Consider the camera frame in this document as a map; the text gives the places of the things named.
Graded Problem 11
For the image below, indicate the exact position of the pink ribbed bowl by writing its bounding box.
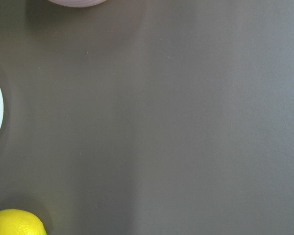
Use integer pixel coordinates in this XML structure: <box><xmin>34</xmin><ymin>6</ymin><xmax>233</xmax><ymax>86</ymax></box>
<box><xmin>49</xmin><ymin>0</ymin><xmax>106</xmax><ymax>8</ymax></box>

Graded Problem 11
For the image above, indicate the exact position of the yellow lemon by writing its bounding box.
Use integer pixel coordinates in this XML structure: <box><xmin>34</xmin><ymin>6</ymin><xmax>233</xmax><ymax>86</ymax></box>
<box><xmin>0</xmin><ymin>209</ymin><xmax>47</xmax><ymax>235</ymax></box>

